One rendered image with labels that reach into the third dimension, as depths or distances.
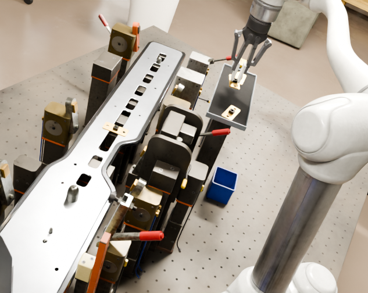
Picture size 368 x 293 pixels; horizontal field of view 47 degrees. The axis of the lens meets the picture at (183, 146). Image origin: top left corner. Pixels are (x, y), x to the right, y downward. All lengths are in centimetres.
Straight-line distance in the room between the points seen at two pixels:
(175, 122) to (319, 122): 52
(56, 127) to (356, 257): 218
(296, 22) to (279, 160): 316
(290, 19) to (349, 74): 402
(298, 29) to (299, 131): 428
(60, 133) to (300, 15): 398
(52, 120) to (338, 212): 130
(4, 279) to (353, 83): 84
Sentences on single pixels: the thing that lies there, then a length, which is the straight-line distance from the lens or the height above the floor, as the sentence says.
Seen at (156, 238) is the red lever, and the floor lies 114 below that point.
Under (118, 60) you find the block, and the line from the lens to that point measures 175.
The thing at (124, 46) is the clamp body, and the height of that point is 100.
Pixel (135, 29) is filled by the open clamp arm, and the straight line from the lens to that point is 190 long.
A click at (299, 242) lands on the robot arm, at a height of 121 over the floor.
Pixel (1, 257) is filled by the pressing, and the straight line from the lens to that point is 76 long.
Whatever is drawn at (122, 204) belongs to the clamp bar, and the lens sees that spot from 93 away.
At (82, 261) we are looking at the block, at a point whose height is 107.
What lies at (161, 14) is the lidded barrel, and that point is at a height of 36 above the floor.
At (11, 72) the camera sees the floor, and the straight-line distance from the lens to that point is 342.
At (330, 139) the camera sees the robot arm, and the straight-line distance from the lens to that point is 84.
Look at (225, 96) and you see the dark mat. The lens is 148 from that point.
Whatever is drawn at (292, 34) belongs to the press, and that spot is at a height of 16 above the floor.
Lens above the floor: 192
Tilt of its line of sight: 39 degrees down
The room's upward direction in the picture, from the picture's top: 21 degrees clockwise
